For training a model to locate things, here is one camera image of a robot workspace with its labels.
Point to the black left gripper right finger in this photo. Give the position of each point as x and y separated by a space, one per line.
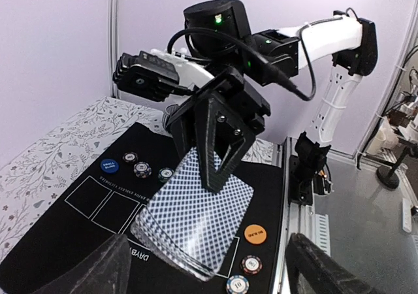
311 270

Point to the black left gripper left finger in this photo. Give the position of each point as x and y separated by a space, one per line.
105 270

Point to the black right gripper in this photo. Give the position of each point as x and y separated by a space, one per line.
224 115

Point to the green chips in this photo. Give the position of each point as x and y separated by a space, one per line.
165 174

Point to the orange big blind button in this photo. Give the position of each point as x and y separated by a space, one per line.
255 234

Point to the blue peach poker chip stack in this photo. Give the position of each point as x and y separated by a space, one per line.
237 284

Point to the grey playing card deck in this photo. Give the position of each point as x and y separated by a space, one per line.
189 227

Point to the blue small blind button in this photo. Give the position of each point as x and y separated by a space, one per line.
109 166

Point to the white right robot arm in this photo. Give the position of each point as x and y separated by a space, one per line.
216 55

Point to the black poker play mat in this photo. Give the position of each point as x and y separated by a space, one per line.
83 206

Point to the front aluminium rail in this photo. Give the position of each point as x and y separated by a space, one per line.
360 225

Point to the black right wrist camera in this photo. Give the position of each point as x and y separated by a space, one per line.
148 76

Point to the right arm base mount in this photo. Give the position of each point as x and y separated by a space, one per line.
304 184

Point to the right aluminium frame post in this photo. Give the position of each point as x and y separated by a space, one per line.
112 42

